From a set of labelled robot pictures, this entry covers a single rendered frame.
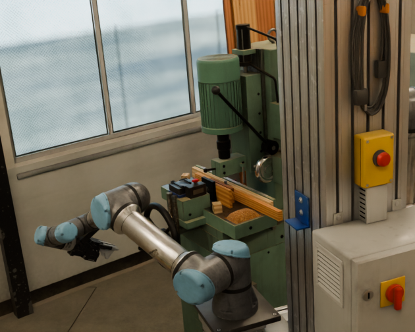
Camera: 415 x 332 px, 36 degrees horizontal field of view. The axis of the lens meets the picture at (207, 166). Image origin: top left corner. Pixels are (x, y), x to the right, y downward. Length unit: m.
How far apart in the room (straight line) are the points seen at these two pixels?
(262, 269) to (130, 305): 1.26
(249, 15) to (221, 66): 1.65
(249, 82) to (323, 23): 1.16
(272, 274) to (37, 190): 1.57
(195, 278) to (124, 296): 2.06
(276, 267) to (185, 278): 0.96
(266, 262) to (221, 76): 0.81
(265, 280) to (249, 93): 0.80
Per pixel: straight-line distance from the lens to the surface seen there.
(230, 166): 2.74
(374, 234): 1.65
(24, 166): 3.72
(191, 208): 2.65
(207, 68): 2.58
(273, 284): 2.85
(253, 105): 2.71
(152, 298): 3.87
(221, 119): 2.62
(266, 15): 4.33
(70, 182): 3.85
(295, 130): 1.74
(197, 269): 1.92
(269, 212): 2.56
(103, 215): 2.12
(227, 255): 1.98
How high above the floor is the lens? 1.94
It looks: 19 degrees down
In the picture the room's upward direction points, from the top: 5 degrees counter-clockwise
